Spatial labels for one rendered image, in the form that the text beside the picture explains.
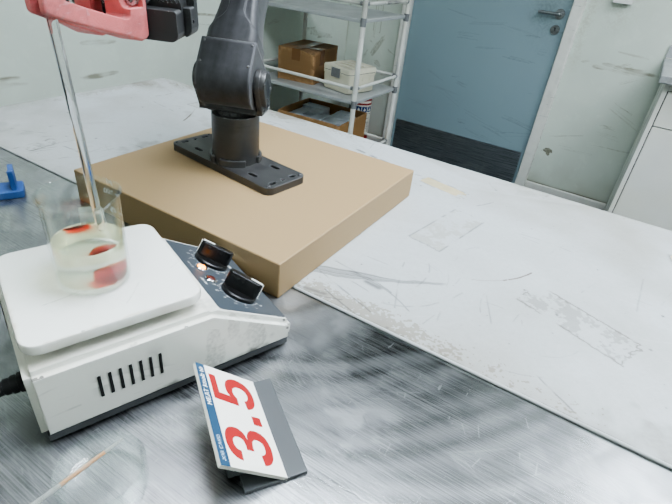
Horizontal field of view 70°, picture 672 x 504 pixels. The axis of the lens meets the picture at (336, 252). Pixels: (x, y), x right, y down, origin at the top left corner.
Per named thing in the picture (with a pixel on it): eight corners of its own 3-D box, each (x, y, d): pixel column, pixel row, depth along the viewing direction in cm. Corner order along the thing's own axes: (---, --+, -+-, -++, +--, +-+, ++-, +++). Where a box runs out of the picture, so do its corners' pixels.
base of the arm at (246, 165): (270, 135, 55) (310, 124, 60) (166, 92, 65) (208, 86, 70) (268, 197, 60) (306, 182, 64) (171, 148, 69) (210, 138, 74)
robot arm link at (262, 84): (263, 73, 56) (275, 64, 61) (191, 63, 57) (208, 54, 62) (262, 126, 60) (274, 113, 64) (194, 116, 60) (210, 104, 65)
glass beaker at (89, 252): (45, 275, 36) (18, 176, 32) (118, 254, 39) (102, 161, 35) (73, 318, 33) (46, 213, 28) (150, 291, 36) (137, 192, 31)
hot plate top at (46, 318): (150, 229, 44) (149, 220, 43) (206, 301, 36) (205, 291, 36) (-6, 265, 37) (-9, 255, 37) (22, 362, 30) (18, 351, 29)
